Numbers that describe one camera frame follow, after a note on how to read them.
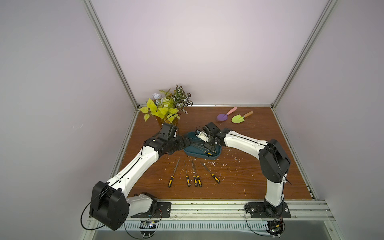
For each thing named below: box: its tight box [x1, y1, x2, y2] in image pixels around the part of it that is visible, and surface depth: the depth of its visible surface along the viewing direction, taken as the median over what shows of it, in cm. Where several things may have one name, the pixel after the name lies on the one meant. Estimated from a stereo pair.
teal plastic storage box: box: [183, 131, 222, 160], surface depth 94 cm
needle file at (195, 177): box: [191, 159, 198, 187], surface depth 83 cm
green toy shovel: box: [231, 110, 254, 124], surface depth 116 cm
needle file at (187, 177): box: [184, 162, 191, 187], surface depth 84 cm
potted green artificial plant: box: [138, 84, 193, 126], surface depth 92 cm
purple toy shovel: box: [216, 106, 238, 122], surface depth 116 cm
